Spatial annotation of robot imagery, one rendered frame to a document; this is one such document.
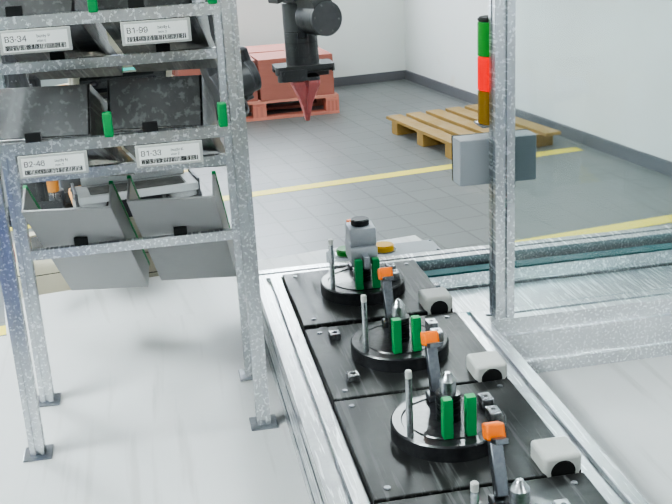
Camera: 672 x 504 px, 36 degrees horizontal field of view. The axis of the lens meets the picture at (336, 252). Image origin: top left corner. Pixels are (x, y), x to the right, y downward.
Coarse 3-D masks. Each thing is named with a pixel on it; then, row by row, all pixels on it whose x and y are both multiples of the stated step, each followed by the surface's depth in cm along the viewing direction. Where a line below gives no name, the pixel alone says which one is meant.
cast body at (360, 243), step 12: (360, 216) 168; (348, 228) 166; (360, 228) 165; (372, 228) 165; (348, 240) 167; (360, 240) 165; (372, 240) 166; (348, 252) 168; (360, 252) 165; (372, 252) 166
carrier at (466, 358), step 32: (384, 320) 151; (416, 320) 140; (448, 320) 157; (320, 352) 148; (352, 352) 145; (384, 352) 142; (416, 352) 142; (448, 352) 146; (480, 352) 141; (352, 384) 138; (384, 384) 137; (416, 384) 137
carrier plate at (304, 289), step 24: (384, 264) 182; (408, 264) 181; (288, 288) 173; (312, 288) 173; (408, 288) 170; (312, 312) 163; (336, 312) 162; (360, 312) 162; (384, 312) 161; (408, 312) 161
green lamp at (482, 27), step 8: (480, 24) 148; (488, 24) 147; (480, 32) 148; (488, 32) 147; (480, 40) 148; (488, 40) 147; (480, 48) 149; (488, 48) 148; (480, 56) 149; (488, 56) 148
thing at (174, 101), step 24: (120, 96) 140; (144, 96) 140; (168, 96) 140; (192, 96) 140; (120, 120) 139; (144, 120) 139; (168, 120) 139; (192, 120) 139; (216, 120) 154; (144, 144) 148; (216, 144) 153
